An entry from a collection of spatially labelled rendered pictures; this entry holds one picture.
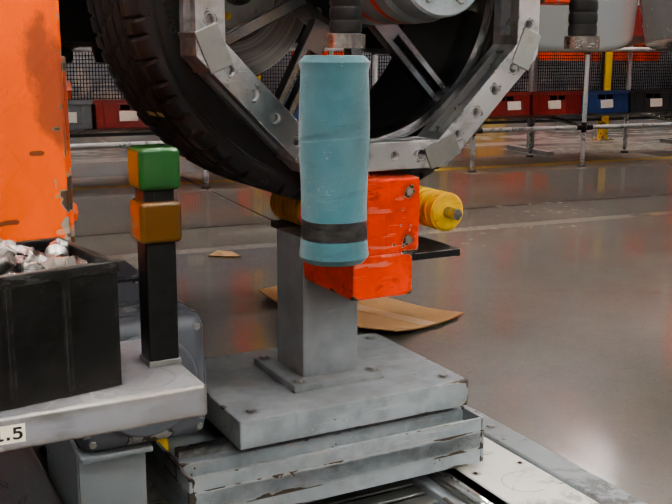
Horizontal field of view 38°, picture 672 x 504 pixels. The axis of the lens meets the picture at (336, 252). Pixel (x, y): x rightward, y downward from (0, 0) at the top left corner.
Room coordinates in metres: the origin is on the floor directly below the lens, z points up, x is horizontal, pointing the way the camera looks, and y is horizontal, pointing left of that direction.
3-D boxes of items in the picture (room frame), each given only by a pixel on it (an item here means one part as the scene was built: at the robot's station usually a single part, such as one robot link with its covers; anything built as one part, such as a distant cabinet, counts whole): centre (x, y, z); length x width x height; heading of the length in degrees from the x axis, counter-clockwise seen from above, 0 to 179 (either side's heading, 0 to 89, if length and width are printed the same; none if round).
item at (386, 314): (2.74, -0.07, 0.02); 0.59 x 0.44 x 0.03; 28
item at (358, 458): (1.52, 0.06, 0.13); 0.50 x 0.36 x 0.10; 118
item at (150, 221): (0.91, 0.17, 0.59); 0.04 x 0.04 x 0.04; 28
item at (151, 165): (0.91, 0.17, 0.64); 0.04 x 0.04 x 0.04; 28
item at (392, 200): (1.43, -0.03, 0.48); 0.16 x 0.12 x 0.17; 28
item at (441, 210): (1.54, -0.11, 0.51); 0.29 x 0.06 x 0.06; 28
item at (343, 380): (1.54, 0.03, 0.32); 0.40 x 0.30 x 0.28; 118
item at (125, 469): (1.38, 0.34, 0.26); 0.42 x 0.18 x 0.35; 28
